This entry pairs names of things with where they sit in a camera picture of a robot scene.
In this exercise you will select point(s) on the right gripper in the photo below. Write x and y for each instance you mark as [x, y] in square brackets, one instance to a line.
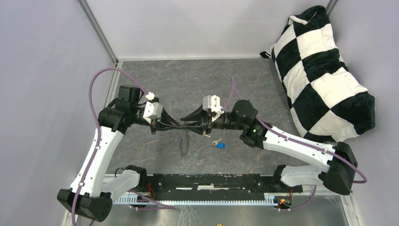
[199, 115]

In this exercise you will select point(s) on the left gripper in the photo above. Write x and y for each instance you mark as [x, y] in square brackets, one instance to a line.
[165, 123]

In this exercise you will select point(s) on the grey metal key holder plate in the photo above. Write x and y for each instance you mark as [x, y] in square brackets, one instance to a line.
[184, 142]

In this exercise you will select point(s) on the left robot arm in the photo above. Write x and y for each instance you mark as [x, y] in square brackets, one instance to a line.
[87, 196]

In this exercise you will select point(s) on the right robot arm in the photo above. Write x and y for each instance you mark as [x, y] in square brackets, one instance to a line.
[331, 166]

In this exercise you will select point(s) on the green tagged key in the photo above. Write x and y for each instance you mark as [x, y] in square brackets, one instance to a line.
[206, 134]

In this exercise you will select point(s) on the blue tagged key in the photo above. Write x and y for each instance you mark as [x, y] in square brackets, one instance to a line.
[217, 143]

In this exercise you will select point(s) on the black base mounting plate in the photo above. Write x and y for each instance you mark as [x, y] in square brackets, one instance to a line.
[258, 183]

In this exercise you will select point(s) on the black white checkered pillow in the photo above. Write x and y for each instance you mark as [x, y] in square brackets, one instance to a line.
[326, 102]

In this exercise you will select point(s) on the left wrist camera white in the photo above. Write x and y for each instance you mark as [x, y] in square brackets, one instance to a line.
[153, 109]

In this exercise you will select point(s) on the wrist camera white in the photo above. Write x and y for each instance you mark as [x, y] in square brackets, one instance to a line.
[212, 103]
[153, 109]

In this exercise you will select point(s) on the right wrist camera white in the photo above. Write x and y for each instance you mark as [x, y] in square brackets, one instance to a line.
[212, 103]

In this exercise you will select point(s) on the white slotted cable duct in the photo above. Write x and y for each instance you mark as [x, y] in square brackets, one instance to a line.
[132, 199]

